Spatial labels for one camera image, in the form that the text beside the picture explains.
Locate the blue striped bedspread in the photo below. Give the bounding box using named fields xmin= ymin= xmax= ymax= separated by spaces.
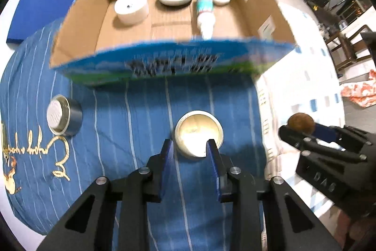
xmin=1 ymin=21 xmax=266 ymax=235

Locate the dark wooden chair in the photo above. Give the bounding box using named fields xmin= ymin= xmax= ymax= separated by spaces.
xmin=324 ymin=25 xmax=372 ymax=74

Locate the white teal spray bottle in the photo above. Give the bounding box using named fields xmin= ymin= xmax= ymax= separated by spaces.
xmin=196 ymin=0 xmax=215 ymax=40

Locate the blue foam wedge cushion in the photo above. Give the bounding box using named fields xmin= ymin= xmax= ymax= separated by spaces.
xmin=6 ymin=0 xmax=74 ymax=44

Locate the brown round ball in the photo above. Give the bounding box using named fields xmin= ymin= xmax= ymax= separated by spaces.
xmin=287 ymin=113 xmax=315 ymax=134

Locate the plaid checked blanket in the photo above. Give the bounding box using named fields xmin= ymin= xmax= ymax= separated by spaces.
xmin=256 ymin=6 xmax=345 ymax=217

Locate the white purifying cream jar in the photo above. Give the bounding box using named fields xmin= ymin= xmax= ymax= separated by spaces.
xmin=114 ymin=0 xmax=149 ymax=26

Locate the open cardboard box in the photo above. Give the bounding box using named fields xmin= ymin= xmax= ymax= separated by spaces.
xmin=50 ymin=0 xmax=296 ymax=85

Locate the gold round tin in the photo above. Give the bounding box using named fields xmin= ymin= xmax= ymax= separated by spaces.
xmin=174 ymin=110 xmax=224 ymax=159

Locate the silver round tin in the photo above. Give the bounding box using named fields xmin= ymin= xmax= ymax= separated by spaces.
xmin=47 ymin=95 xmax=83 ymax=136

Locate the orange white patterned cloth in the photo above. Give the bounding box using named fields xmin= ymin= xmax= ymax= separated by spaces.
xmin=340 ymin=69 xmax=376 ymax=108

